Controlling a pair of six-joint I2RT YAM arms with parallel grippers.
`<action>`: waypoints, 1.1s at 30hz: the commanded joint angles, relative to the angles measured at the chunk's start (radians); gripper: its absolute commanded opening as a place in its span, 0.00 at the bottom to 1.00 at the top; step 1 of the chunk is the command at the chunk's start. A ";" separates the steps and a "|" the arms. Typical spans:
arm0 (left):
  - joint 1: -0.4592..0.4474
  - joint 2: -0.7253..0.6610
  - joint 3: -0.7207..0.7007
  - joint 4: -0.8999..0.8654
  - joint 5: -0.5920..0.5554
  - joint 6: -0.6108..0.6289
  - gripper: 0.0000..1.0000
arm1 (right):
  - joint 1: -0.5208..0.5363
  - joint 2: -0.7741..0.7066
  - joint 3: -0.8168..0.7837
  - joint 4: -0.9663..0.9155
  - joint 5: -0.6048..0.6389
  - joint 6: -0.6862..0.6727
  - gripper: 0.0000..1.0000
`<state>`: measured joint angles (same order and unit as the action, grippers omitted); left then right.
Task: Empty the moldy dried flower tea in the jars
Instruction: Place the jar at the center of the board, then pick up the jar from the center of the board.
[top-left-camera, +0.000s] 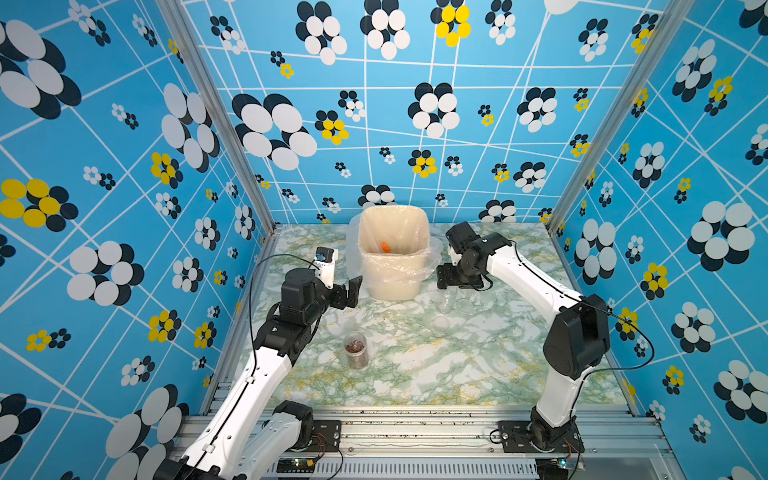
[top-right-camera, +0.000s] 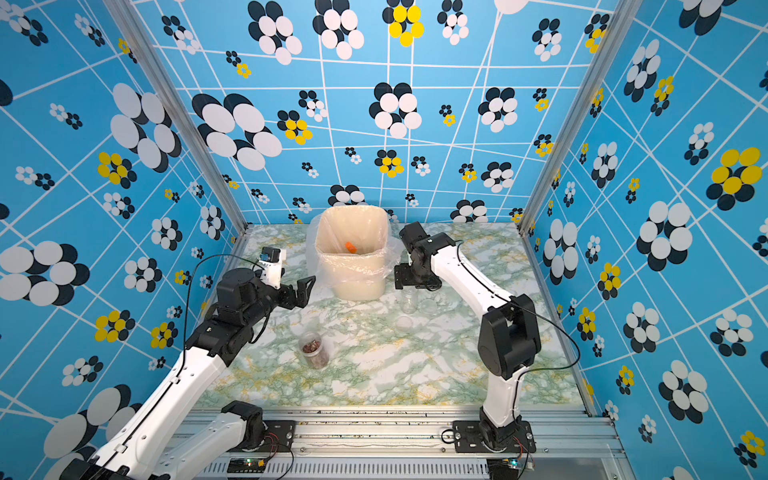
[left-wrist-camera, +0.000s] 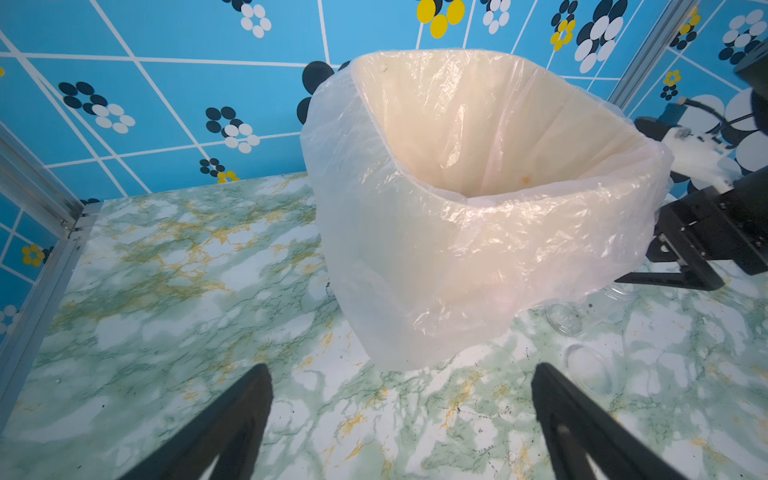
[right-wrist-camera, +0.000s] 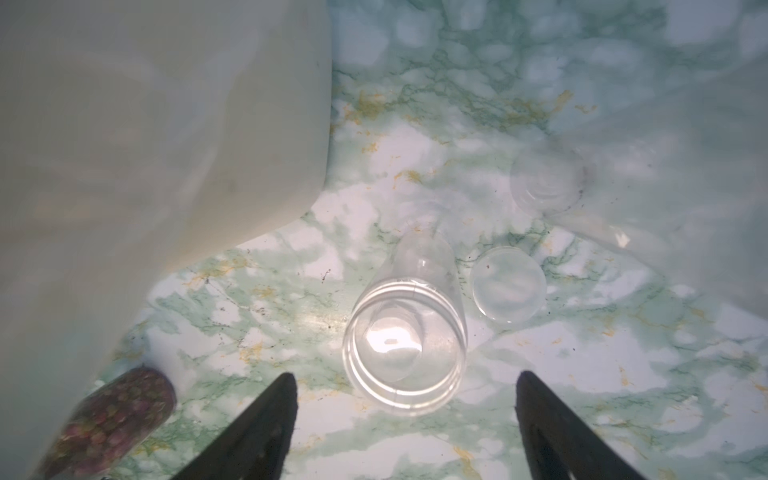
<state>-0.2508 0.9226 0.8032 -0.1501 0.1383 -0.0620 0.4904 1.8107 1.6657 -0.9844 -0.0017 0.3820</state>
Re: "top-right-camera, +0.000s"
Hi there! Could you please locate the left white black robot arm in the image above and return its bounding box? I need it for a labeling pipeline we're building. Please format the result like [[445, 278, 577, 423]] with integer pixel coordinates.
[[58, 247, 316, 479]]

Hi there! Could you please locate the right green circuit board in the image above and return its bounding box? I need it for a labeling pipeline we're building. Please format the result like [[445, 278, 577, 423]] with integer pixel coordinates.
[[487, 459, 519, 480]]

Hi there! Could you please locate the aluminium corner post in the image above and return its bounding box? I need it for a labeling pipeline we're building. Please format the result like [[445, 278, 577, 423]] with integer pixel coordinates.
[[518, 0, 644, 236], [104, 1, 248, 235]]

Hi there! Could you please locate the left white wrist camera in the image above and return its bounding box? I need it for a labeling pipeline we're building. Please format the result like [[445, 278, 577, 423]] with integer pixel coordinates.
[[258, 247, 287, 289]]

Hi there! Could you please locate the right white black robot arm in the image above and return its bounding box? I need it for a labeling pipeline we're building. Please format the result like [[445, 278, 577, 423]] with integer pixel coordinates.
[[394, 222, 560, 453]]

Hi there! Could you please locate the right aluminium corner post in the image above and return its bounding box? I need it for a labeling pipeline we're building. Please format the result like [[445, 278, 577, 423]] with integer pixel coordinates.
[[518, 0, 644, 236]]

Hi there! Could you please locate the small tea jar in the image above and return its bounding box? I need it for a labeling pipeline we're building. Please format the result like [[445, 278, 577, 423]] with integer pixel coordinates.
[[399, 289, 419, 315]]

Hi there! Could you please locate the cream plastic trash bin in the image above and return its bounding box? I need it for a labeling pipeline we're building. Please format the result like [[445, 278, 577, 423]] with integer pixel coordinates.
[[314, 205, 391, 302]]

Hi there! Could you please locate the aluminium front rail frame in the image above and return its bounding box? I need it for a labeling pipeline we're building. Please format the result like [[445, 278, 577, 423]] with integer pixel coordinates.
[[167, 407, 633, 479]]

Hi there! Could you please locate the left aluminium corner post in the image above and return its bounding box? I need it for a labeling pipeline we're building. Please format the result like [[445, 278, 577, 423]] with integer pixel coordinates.
[[104, 1, 248, 235]]

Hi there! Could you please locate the clear plastic bin liner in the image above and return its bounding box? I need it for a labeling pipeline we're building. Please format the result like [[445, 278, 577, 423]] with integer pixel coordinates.
[[304, 203, 407, 289]]

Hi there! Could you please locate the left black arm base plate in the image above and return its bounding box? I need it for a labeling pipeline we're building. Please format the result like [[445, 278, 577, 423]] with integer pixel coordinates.
[[228, 420, 297, 454]]

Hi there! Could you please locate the left green circuit board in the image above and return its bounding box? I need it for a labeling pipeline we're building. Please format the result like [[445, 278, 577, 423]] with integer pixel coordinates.
[[227, 458, 268, 476]]

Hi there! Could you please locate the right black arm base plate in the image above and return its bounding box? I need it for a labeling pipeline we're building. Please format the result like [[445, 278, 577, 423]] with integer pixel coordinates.
[[446, 418, 537, 455]]

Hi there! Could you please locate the tall clear tea jar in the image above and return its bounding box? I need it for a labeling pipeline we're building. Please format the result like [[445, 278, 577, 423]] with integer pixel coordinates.
[[418, 292, 440, 319]]

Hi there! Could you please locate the green circuit board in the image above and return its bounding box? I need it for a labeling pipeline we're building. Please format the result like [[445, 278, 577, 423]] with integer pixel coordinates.
[[487, 459, 519, 480], [227, 458, 268, 476]]

